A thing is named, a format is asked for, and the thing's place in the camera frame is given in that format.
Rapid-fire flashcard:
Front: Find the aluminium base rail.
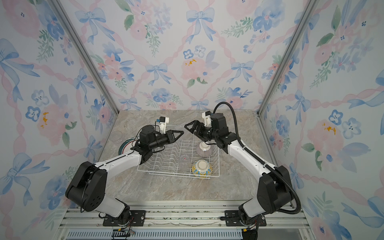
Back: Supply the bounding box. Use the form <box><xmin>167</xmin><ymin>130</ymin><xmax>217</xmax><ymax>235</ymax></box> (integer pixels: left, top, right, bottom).
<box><xmin>54</xmin><ymin>201</ymin><xmax>315</xmax><ymax>240</ymax></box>

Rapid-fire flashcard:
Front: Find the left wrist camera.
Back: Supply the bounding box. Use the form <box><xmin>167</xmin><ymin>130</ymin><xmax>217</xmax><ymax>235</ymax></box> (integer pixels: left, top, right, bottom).
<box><xmin>156</xmin><ymin>117</ymin><xmax>170</xmax><ymax>134</ymax></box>

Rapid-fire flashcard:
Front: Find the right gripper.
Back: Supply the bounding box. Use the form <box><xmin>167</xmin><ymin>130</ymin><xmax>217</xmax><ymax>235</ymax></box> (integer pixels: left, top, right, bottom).
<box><xmin>184</xmin><ymin>121</ymin><xmax>219</xmax><ymax>142</ymax></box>

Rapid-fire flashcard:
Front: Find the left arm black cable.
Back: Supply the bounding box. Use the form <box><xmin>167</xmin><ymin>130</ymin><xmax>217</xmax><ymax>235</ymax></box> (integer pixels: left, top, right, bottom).
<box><xmin>124</xmin><ymin>136</ymin><xmax>143</xmax><ymax>151</ymax></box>

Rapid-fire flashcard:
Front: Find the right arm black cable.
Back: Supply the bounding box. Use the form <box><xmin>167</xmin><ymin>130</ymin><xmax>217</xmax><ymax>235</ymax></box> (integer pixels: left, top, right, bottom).
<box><xmin>212</xmin><ymin>101</ymin><xmax>302</xmax><ymax>215</ymax></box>

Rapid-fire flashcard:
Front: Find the striped grey bowl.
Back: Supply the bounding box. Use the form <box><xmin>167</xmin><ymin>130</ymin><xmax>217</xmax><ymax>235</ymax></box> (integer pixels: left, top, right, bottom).
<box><xmin>197</xmin><ymin>142</ymin><xmax>213</xmax><ymax>158</ymax></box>

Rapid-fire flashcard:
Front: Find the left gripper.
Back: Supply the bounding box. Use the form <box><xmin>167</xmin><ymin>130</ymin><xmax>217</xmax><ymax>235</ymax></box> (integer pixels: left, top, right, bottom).
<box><xmin>149</xmin><ymin>131</ymin><xmax>184</xmax><ymax>152</ymax></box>

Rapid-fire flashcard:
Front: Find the corner aluminium post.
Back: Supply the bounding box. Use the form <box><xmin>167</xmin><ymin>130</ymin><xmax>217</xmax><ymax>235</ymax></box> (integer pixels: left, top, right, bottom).
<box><xmin>257</xmin><ymin>0</ymin><xmax>318</xmax><ymax>117</ymax></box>
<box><xmin>48</xmin><ymin>0</ymin><xmax>119</xmax><ymax>115</ymax></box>

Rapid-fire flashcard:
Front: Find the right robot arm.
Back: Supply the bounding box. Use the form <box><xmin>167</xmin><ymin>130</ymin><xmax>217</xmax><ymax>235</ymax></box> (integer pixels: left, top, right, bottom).
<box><xmin>184</xmin><ymin>113</ymin><xmax>294</xmax><ymax>225</ymax></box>

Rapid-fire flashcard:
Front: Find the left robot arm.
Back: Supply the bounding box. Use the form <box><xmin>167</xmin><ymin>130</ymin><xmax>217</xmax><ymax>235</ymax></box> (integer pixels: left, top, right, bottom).
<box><xmin>65</xmin><ymin>125</ymin><xmax>184</xmax><ymax>226</ymax></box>

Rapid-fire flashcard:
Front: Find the left corner aluminium post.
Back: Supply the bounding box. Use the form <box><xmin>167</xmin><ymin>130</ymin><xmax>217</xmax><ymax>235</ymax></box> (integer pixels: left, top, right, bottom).
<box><xmin>48</xmin><ymin>0</ymin><xmax>119</xmax><ymax>115</ymax></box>

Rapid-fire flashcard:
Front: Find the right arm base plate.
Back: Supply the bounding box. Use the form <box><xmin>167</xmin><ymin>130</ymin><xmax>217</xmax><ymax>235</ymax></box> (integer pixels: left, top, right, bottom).
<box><xmin>220</xmin><ymin>210</ymin><xmax>267</xmax><ymax>228</ymax></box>

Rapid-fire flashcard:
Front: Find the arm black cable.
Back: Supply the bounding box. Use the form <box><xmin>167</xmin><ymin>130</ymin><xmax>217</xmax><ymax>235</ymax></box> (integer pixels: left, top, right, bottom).
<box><xmin>124</xmin><ymin>136</ymin><xmax>143</xmax><ymax>151</ymax></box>
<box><xmin>212</xmin><ymin>101</ymin><xmax>302</xmax><ymax>215</ymax></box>

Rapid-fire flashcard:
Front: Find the yellow blue floral bowl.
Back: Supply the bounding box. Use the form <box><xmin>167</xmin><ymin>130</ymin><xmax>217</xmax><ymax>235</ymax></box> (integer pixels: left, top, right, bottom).
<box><xmin>192</xmin><ymin>159</ymin><xmax>212</xmax><ymax>179</ymax></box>

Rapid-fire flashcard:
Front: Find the white wire dish rack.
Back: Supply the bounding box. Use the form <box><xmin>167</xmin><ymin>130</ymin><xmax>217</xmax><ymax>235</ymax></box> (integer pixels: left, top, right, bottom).
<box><xmin>137</xmin><ymin>133</ymin><xmax>220</xmax><ymax>179</ymax></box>

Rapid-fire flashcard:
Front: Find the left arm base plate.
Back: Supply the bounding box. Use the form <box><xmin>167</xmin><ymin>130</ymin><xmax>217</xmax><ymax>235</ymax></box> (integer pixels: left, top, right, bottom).
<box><xmin>103</xmin><ymin>210</ymin><xmax>147</xmax><ymax>227</ymax></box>

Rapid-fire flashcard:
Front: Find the plain white plate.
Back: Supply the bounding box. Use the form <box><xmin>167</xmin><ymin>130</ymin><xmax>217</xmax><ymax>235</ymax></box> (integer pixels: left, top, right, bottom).
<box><xmin>118</xmin><ymin>137</ymin><xmax>138</xmax><ymax>155</ymax></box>

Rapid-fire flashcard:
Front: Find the right corner aluminium post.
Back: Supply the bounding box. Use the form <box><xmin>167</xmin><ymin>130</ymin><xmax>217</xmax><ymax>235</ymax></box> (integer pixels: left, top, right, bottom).
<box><xmin>257</xmin><ymin>0</ymin><xmax>318</xmax><ymax>117</ymax></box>

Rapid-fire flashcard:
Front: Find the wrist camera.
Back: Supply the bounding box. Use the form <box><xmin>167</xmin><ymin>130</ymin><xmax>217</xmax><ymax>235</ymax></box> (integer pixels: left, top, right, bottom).
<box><xmin>156</xmin><ymin>117</ymin><xmax>170</xmax><ymax>134</ymax></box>
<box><xmin>202</xmin><ymin>111</ymin><xmax>212</xmax><ymax>128</ymax></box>

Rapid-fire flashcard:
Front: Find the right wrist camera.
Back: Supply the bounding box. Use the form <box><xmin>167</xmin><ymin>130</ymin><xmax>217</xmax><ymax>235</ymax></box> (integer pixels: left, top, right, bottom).
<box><xmin>202</xmin><ymin>111</ymin><xmax>212</xmax><ymax>128</ymax></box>

